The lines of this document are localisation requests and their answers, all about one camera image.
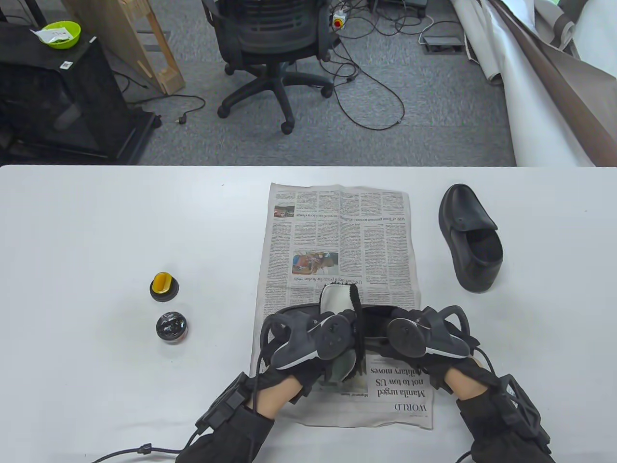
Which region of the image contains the person's left hand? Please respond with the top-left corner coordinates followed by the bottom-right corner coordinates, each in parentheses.
top-left (258, 333), bottom-right (334, 404)

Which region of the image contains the person's right hand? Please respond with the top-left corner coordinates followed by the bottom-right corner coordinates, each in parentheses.
top-left (418, 352), bottom-right (504, 399)

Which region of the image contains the grey white polishing mitt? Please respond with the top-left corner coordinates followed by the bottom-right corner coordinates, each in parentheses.
top-left (318, 284), bottom-right (368, 387)

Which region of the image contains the black leather shoe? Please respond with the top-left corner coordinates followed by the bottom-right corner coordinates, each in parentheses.
top-left (264, 304), bottom-right (426, 362)
top-left (439, 183), bottom-right (505, 293)

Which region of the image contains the black shoe polish jar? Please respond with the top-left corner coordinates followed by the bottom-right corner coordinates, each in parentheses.
top-left (156, 312), bottom-right (189, 345)

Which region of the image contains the newspaper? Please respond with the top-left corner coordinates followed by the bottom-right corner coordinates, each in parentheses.
top-left (251, 183), bottom-right (433, 430)

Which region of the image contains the black round polish lid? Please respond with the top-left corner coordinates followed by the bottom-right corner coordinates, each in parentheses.
top-left (150, 280), bottom-right (179, 303)

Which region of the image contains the person's left forearm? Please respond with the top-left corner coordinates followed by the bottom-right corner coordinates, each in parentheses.
top-left (176, 379), bottom-right (304, 463)

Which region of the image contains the person's right forearm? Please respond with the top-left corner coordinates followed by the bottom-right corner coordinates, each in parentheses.
top-left (443, 364), bottom-right (555, 463)

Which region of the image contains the grey left hand controller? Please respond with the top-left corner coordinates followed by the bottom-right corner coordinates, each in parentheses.
top-left (260, 311), bottom-right (352, 371)

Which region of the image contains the grey hand controller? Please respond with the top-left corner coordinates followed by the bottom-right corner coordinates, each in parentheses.
top-left (260, 311), bottom-right (352, 371)
top-left (387, 305), bottom-right (482, 358)

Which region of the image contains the grey right hand controller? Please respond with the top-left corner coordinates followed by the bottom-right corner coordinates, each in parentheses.
top-left (387, 305), bottom-right (482, 358)

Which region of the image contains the white rolled sheet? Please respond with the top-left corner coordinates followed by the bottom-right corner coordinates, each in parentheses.
top-left (451, 0), bottom-right (598, 167)

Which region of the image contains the brown sheet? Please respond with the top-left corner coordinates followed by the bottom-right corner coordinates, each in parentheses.
top-left (487, 0), bottom-right (617, 167)

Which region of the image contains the black office chair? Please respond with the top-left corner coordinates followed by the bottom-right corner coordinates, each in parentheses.
top-left (201, 0), bottom-right (342, 135)

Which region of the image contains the black cabinet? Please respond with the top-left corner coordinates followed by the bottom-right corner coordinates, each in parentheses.
top-left (0, 23), bottom-right (162, 165)

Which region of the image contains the white fabric sheet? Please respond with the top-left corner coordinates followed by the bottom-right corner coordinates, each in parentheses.
top-left (571, 0), bottom-right (617, 80)

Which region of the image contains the grey fabric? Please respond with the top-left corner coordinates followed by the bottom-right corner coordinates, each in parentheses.
top-left (530, 0), bottom-right (591, 58)

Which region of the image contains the black floor box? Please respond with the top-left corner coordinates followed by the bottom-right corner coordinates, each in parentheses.
top-left (369, 0), bottom-right (428, 15)

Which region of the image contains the green bowl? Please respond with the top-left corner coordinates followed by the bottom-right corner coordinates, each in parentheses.
top-left (39, 21), bottom-right (81, 49)

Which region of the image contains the white packet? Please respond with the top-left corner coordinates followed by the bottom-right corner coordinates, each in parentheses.
top-left (30, 27), bottom-right (70, 45)

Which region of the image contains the black metal leg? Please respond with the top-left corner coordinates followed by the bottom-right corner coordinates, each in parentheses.
top-left (22, 0), bottom-right (49, 27)

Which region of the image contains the black right wrist mount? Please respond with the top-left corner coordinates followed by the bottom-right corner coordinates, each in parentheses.
top-left (499, 375), bottom-right (551, 442)

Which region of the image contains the black wrist mount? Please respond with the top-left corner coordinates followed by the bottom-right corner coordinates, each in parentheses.
top-left (195, 371), bottom-right (251, 435)
top-left (499, 375), bottom-right (551, 442)

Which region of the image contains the black left wrist mount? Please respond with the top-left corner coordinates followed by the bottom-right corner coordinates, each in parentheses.
top-left (195, 371), bottom-right (251, 435)

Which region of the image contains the black looped floor cable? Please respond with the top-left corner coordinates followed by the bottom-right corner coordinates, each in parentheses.
top-left (333, 29), bottom-right (405, 131)

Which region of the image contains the black cable with plug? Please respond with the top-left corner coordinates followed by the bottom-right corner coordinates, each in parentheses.
top-left (126, 94), bottom-right (206, 124)

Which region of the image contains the wooden frame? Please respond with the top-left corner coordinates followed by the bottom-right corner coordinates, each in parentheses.
top-left (62, 0), bottom-right (186, 95)

